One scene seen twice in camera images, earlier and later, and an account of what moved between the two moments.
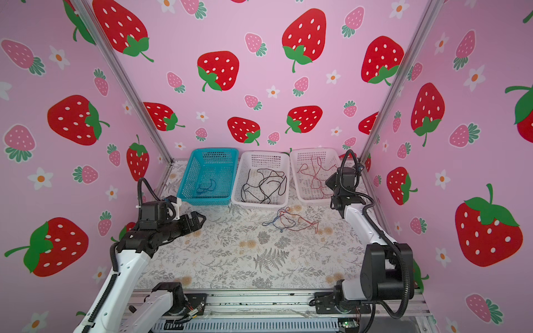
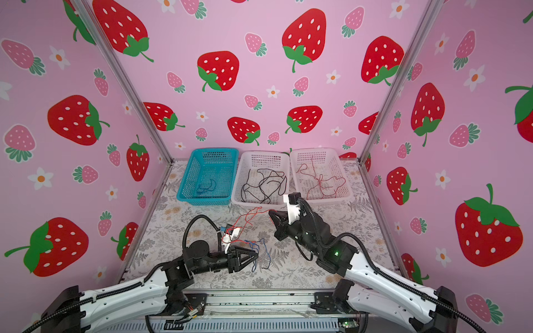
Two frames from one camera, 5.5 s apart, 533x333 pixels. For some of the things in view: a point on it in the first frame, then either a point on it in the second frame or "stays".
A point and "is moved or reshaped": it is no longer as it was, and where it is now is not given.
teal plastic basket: [209, 179] stays
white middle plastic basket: [261, 180] stays
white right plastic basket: [311, 167] stays
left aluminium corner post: [96, 30] stays
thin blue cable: [206, 189] stays
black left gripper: [197, 225] → [235, 264]
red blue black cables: [285, 220] is moved or reshaped
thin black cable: [254, 186] stays
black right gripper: [332, 180] → [282, 224]
